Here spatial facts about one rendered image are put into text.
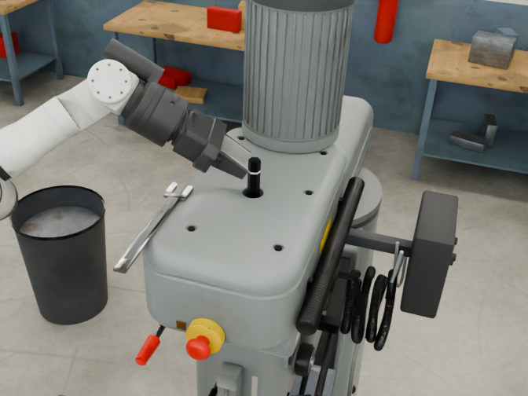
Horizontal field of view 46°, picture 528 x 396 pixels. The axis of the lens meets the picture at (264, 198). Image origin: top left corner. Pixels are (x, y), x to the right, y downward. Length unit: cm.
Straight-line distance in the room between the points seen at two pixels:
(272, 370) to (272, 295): 34
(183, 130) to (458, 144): 414
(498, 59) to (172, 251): 403
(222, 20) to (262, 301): 420
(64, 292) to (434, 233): 243
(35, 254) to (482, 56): 328
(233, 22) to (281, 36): 387
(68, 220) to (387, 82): 307
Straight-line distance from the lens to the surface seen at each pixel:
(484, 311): 388
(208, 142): 100
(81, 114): 107
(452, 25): 528
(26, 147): 101
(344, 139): 157
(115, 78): 98
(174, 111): 101
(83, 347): 348
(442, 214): 141
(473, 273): 414
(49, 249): 324
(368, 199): 172
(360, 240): 145
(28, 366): 346
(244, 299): 94
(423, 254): 134
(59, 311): 355
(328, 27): 114
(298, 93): 116
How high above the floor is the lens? 248
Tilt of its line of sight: 33 degrees down
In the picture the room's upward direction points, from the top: 3 degrees clockwise
